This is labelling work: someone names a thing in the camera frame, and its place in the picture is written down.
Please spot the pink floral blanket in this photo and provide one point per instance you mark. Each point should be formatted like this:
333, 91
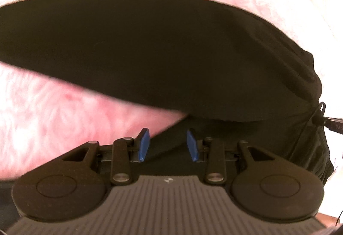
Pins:
41, 117

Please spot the black garment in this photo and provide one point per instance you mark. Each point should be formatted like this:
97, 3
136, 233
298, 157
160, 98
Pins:
237, 78

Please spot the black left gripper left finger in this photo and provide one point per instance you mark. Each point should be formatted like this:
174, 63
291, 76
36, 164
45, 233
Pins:
116, 159

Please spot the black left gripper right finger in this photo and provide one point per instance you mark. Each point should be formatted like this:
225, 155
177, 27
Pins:
212, 153

